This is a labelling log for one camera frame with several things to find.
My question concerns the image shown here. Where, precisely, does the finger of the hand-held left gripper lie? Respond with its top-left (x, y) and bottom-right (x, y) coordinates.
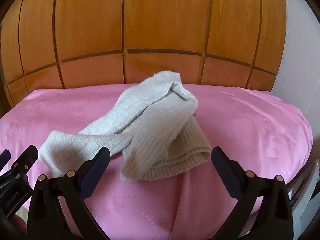
top-left (0, 149), bottom-right (12, 172)
top-left (9, 145), bottom-right (39, 181)

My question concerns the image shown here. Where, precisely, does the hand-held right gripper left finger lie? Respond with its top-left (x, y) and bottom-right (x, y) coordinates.
top-left (26, 146), bottom-right (111, 240)

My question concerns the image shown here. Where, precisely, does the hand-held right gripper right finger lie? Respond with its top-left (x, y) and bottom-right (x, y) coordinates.
top-left (211, 146), bottom-right (294, 240)

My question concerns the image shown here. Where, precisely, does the white knitted garment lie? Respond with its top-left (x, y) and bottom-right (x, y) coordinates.
top-left (39, 71), bottom-right (212, 182)

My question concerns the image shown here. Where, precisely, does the pink bedsheet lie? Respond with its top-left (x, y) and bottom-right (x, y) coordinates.
top-left (0, 84), bottom-right (314, 240)

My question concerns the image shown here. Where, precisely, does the white grey object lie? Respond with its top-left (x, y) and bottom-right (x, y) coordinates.
top-left (287, 160), bottom-right (320, 230)

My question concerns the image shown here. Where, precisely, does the wooden headboard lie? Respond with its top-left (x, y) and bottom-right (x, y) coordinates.
top-left (0, 0), bottom-right (287, 110)

